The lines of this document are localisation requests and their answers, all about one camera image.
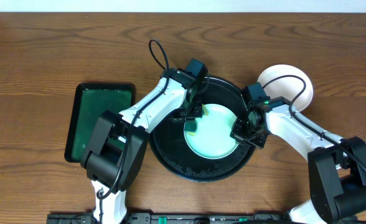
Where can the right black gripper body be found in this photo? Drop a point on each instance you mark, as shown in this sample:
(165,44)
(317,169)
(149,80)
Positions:
(246,131)

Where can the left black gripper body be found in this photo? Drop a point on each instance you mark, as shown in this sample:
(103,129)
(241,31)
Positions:
(189,114)

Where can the green scrubbing sponge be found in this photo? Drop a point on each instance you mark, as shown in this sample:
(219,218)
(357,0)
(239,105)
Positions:
(190,127)

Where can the light green plate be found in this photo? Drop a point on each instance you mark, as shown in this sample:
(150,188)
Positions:
(212,139)

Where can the white plate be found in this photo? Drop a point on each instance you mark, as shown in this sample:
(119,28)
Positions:
(288,85)

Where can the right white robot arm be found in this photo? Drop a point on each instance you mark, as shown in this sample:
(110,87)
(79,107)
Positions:
(336,166)

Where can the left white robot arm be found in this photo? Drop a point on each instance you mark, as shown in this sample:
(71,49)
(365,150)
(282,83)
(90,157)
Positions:
(116,147)

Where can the round black tray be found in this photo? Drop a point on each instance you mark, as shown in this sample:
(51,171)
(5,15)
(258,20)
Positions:
(169,146)

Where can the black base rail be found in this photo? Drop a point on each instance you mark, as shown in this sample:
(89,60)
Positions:
(147,218)

